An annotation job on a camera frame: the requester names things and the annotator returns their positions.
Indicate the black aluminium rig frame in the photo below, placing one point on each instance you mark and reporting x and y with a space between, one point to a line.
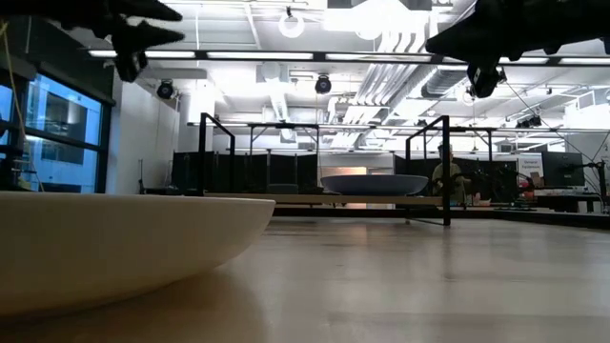
524 216

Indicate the black computer monitor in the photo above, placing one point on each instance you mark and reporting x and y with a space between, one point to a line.
562 169

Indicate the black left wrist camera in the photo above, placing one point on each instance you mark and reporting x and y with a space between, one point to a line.
130 64

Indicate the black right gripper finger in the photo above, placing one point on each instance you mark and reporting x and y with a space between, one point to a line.
462 34
462 51

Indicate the cream round plate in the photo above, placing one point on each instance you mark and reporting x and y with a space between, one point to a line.
119 243

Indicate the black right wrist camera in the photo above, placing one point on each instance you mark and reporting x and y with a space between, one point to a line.
482 78

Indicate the white printed sign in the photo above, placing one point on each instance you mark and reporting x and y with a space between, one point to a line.
530 167

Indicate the black frame wooden shelf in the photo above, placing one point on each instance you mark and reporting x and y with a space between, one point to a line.
446 167

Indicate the person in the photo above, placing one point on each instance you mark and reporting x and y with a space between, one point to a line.
448 178

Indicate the light blue round plate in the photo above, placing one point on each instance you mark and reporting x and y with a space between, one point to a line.
374 185

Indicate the large glass window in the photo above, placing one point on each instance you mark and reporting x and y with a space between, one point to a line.
62 133

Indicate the black room partition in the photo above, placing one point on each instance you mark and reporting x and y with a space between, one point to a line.
281 171

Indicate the black round ceiling lamp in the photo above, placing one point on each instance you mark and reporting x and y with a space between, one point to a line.
323 84
165 89

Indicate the black light bar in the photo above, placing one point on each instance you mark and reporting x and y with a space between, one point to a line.
319 56

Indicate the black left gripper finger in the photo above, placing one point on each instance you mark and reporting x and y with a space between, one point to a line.
143 37
148 10

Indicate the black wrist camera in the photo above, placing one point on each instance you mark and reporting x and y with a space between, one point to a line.
482 78
130 64

